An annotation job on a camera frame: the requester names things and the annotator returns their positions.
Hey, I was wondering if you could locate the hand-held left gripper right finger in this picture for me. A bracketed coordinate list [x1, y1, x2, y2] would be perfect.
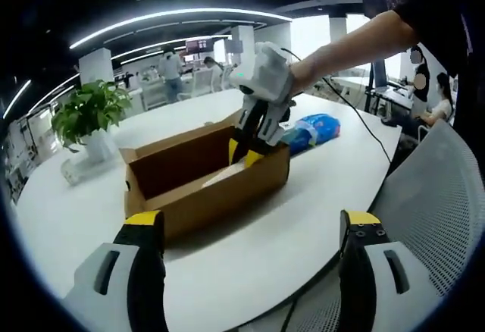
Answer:
[336, 209, 450, 332]

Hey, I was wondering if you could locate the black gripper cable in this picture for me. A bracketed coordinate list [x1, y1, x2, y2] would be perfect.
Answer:
[279, 296, 301, 332]
[279, 45, 396, 164]

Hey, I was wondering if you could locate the white square pillar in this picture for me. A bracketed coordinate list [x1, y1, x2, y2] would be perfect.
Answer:
[79, 47, 114, 87]

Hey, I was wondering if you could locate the grey mesh office chair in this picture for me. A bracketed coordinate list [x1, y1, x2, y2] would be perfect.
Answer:
[280, 119, 485, 332]

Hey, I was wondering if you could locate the black desk monitor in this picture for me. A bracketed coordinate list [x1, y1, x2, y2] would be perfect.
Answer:
[368, 58, 390, 91]

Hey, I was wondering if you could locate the wall display screen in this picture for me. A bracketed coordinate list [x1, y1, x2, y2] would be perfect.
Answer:
[185, 39, 210, 54]

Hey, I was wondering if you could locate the brown cardboard shoe box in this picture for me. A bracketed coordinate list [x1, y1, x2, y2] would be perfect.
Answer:
[118, 119, 293, 252]

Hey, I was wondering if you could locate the green potted plant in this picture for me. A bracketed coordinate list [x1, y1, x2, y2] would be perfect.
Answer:
[49, 78, 134, 167]

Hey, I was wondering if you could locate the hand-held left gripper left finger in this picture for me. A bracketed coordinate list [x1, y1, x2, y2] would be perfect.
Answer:
[62, 210, 168, 332]

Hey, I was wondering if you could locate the blue wet wipes soft pack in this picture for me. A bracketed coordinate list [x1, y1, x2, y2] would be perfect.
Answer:
[281, 112, 341, 156]

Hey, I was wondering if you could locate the long curved ceiling light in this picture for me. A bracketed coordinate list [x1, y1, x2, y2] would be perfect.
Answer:
[68, 7, 293, 51]

